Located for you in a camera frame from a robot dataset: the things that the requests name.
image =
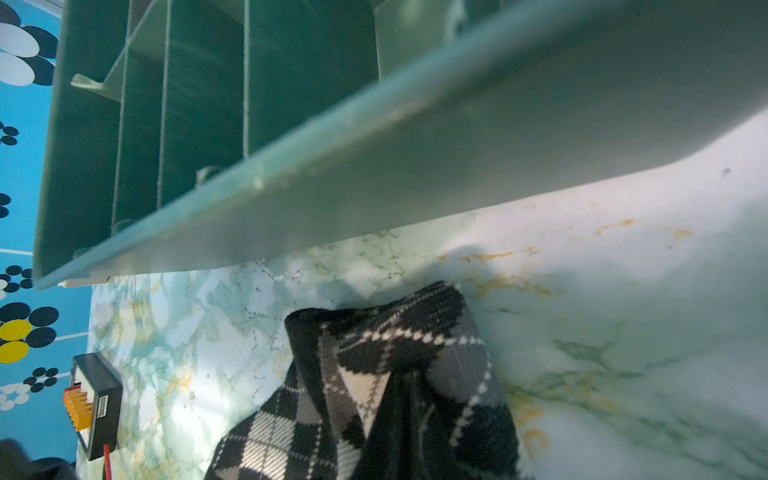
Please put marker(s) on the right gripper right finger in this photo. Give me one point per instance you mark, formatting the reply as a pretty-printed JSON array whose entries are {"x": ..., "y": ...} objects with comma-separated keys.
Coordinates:
[{"x": 434, "y": 457}]

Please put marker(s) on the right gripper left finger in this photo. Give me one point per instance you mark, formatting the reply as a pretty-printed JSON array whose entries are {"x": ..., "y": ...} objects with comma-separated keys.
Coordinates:
[{"x": 388, "y": 452}]

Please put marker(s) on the black grey argyle sock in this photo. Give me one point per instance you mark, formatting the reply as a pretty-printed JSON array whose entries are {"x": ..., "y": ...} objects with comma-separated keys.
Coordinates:
[{"x": 315, "y": 424}]

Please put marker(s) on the black box orange connector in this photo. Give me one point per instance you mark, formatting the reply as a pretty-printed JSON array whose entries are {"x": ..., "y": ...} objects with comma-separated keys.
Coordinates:
[{"x": 93, "y": 403}]

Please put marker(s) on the green compartment tray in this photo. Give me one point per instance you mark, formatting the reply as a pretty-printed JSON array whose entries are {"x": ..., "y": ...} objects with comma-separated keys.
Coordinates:
[{"x": 192, "y": 135}]

